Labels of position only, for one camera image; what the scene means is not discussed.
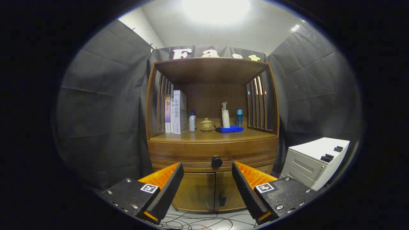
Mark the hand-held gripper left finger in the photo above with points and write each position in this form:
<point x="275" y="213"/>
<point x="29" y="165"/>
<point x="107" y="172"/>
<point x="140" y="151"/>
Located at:
<point x="169" y="191"/>

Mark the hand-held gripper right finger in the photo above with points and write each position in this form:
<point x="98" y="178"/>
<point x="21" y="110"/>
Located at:
<point x="247" y="191"/>

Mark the wooden drawer with black knob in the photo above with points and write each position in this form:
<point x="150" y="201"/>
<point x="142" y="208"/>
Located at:
<point x="191" y="153"/>

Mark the wooden cabinet door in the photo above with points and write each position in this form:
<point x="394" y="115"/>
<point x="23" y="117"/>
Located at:
<point x="195" y="191"/>
<point x="230" y="195"/>

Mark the wooden countertop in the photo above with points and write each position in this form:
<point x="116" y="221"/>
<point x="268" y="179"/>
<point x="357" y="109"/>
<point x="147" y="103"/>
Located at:
<point x="204" y="135"/>

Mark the white drawer cabinet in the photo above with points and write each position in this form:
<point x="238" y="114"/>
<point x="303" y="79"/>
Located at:
<point x="319" y="150"/>

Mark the brown wooden cabinet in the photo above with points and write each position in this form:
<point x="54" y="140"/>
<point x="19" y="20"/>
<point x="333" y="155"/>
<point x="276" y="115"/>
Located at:
<point x="211" y="95"/>

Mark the blue folded cloth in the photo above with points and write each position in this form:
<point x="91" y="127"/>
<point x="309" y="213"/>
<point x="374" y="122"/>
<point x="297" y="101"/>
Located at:
<point x="231" y="129"/>

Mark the white bottle with blue cap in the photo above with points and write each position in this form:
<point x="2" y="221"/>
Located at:
<point x="192" y="123"/>

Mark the clear blue bottle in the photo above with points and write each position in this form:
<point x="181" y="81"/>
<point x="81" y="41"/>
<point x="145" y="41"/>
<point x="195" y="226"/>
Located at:
<point x="239" y="118"/>

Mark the yellow lidded teacup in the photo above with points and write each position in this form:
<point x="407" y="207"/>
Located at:
<point x="206" y="125"/>

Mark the thin purple book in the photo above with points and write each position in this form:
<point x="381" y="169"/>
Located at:
<point x="167" y="115"/>

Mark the white pump bottle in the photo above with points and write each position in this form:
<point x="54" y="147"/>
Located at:
<point x="225" y="118"/>

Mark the thin white book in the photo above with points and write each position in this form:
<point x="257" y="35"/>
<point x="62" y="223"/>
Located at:
<point x="172" y="111"/>

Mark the thick white book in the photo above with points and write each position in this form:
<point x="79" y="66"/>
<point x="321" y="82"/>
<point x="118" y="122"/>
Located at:
<point x="180" y="111"/>

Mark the small ceiling light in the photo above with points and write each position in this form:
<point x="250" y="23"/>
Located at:
<point x="295" y="28"/>

